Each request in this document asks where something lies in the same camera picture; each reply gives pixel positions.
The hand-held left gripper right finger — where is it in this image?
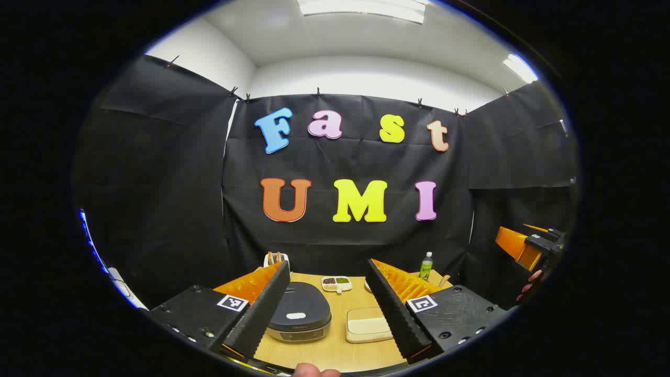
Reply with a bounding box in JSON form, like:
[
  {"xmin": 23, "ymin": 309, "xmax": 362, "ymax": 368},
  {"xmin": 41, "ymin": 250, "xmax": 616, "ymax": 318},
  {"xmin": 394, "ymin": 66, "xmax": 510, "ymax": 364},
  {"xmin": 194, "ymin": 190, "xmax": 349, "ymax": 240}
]
[{"xmin": 365, "ymin": 258, "xmax": 508, "ymax": 364}]

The white toaster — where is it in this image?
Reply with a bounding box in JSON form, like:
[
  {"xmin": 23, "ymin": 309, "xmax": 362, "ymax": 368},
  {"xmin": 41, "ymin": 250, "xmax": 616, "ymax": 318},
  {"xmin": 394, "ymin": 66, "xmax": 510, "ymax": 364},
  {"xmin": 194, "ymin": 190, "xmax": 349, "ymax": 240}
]
[{"xmin": 263, "ymin": 252, "xmax": 292, "ymax": 275}]

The white side desk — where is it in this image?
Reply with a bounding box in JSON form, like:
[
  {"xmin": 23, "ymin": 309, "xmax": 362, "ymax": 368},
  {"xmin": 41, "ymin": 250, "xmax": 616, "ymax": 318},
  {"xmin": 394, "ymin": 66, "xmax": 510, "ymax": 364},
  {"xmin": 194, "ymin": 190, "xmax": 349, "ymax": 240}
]
[{"xmin": 107, "ymin": 267, "xmax": 149, "ymax": 311}]

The black backdrop cloth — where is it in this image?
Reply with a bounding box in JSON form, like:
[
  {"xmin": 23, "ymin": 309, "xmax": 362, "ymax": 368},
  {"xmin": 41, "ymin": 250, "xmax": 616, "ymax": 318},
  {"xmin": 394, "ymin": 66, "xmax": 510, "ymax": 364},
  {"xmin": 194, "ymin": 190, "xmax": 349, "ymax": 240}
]
[{"xmin": 73, "ymin": 55, "xmax": 579, "ymax": 309}]

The black and silver rice cooker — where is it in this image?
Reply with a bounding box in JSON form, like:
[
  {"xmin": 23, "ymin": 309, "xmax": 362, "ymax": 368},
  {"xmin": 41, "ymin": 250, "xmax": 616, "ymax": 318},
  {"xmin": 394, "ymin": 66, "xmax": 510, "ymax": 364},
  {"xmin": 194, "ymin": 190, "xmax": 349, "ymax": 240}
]
[{"xmin": 267, "ymin": 282, "xmax": 332, "ymax": 343}]

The ceiling light panel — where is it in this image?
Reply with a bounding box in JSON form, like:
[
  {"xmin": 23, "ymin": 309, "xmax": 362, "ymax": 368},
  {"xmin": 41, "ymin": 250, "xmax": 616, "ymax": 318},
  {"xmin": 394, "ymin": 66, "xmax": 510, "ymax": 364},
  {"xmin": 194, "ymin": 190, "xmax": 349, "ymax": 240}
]
[
  {"xmin": 297, "ymin": 0, "xmax": 427, "ymax": 25},
  {"xmin": 502, "ymin": 54, "xmax": 539, "ymax": 84}
]

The white divided bean plate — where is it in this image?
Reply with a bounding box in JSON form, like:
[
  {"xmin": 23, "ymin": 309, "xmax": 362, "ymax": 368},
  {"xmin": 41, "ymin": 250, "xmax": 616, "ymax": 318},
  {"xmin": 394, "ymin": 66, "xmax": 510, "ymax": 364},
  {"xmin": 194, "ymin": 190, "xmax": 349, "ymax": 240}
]
[{"xmin": 321, "ymin": 276, "xmax": 353, "ymax": 294}]

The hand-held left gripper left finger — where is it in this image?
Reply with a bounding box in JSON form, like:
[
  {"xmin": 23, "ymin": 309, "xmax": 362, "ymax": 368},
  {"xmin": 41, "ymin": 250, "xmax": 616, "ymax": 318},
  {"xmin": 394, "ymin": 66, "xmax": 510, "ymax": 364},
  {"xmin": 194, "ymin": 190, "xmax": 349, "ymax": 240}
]
[{"xmin": 149, "ymin": 260, "xmax": 292, "ymax": 362}]

